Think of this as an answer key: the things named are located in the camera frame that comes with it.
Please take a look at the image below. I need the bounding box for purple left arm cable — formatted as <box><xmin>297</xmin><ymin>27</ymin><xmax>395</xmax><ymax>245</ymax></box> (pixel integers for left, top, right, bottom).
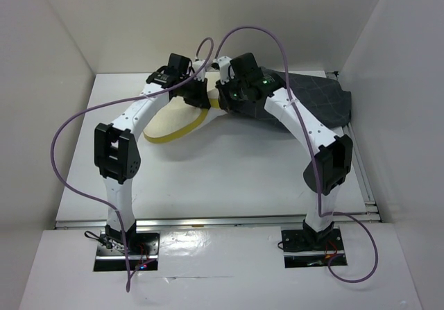
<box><xmin>50</xmin><ymin>37</ymin><xmax>214</xmax><ymax>293</ymax></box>

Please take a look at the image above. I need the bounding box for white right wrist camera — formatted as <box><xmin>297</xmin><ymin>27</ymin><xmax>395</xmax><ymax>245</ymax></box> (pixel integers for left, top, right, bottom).
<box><xmin>213</xmin><ymin>56</ymin><xmax>231</xmax><ymax>85</ymax></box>

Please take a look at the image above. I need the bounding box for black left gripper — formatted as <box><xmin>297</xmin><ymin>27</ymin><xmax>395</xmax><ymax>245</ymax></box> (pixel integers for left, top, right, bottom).
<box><xmin>178</xmin><ymin>74</ymin><xmax>210</xmax><ymax>107</ymax></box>

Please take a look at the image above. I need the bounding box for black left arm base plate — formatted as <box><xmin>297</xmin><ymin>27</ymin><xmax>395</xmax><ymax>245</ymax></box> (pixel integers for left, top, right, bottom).
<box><xmin>96</xmin><ymin>232</ymin><xmax>160</xmax><ymax>258</ymax></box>

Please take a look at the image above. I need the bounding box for aluminium front rail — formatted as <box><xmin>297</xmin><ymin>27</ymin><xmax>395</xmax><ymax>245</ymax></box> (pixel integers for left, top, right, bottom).
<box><xmin>55</xmin><ymin>206</ymin><xmax>382</xmax><ymax>230</ymax></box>

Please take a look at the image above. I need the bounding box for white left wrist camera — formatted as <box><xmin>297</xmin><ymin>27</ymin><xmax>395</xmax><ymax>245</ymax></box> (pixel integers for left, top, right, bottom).
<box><xmin>192</xmin><ymin>60</ymin><xmax>208</xmax><ymax>83</ymax></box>

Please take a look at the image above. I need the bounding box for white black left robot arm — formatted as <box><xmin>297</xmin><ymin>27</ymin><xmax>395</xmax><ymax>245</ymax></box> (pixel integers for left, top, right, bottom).
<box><xmin>94</xmin><ymin>53</ymin><xmax>207</xmax><ymax>254</ymax></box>

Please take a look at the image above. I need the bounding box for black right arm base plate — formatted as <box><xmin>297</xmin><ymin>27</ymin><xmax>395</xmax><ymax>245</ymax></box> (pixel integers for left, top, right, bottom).
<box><xmin>281</xmin><ymin>228</ymin><xmax>344</xmax><ymax>252</ymax></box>

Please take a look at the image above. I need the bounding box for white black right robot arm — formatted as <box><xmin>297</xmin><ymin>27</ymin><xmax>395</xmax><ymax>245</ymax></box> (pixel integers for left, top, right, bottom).
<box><xmin>212</xmin><ymin>53</ymin><xmax>353</xmax><ymax>252</ymax></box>

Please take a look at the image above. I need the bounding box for dark grey checked pillowcase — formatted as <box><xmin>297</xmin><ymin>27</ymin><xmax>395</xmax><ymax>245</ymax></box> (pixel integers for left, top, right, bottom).
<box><xmin>219</xmin><ymin>74</ymin><xmax>352</xmax><ymax>129</ymax></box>

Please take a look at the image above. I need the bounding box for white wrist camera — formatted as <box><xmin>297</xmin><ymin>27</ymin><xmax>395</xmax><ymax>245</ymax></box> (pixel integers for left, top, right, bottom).
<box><xmin>192</xmin><ymin>60</ymin><xmax>208</xmax><ymax>83</ymax></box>
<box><xmin>213</xmin><ymin>56</ymin><xmax>231</xmax><ymax>85</ymax></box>

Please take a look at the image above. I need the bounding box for cream memory foam pillow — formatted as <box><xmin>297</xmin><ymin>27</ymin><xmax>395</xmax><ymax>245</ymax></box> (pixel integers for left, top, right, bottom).
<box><xmin>143</xmin><ymin>72</ymin><xmax>226</xmax><ymax>144</ymax></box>

